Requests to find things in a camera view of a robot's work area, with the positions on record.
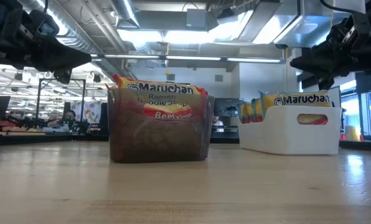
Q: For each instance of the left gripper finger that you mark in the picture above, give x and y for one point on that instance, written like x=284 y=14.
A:
x=70 y=58

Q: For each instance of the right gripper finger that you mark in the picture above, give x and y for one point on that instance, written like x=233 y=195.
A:
x=315 y=60

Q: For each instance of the white plastic bin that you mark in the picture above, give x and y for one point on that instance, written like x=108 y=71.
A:
x=281 y=137

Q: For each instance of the red Maruchan ramen pack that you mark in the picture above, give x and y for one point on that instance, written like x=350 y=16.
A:
x=160 y=88

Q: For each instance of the grey plastic bin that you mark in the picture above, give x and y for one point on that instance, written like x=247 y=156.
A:
x=157 y=140

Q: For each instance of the black background robot arm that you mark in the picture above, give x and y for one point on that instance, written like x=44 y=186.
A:
x=26 y=122

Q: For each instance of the white patterned cloth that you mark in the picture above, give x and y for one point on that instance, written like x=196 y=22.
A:
x=92 y=112

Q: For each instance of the person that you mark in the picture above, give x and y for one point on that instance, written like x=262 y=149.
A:
x=68 y=116
x=217 y=124

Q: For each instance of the yellow plastic object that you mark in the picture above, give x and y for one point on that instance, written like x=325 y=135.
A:
x=351 y=133

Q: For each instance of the dark grey shelving unit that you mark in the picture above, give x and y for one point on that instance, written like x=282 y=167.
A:
x=228 y=107

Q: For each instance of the round silver ceiling duct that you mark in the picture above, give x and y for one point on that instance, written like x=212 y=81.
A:
x=76 y=40
x=126 y=12

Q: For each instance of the black rig frame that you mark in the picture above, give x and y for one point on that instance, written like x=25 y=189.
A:
x=78 y=80

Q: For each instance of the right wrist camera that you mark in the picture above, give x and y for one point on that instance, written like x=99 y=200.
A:
x=346 y=29

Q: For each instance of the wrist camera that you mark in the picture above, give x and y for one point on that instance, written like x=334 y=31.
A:
x=45 y=25
x=346 y=29

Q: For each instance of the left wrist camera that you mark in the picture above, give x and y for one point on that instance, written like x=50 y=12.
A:
x=45 y=25

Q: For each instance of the black aluminium table frame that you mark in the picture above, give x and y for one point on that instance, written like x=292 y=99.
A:
x=23 y=138

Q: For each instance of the long ceiling light rail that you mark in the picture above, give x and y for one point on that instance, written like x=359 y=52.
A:
x=188 y=58

